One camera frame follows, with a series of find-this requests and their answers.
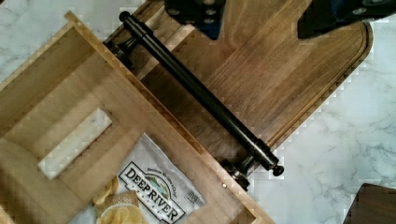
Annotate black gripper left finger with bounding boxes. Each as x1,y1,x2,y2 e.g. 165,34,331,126
164,0,226,40

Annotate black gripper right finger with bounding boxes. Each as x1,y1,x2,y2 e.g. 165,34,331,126
297,0,396,39

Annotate black bar drawer handle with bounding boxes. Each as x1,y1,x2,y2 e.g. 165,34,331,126
106,11,284,190

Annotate light wooden drawer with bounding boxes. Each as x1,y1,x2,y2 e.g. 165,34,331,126
1,12,275,224

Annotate walnut wooden cutting board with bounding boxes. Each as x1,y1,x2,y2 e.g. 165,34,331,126
125,0,373,160

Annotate Deep River chips bag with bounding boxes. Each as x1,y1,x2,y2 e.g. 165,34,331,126
68,133,206,224

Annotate dark wooden corner object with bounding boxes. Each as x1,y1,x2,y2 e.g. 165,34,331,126
343,183,396,224

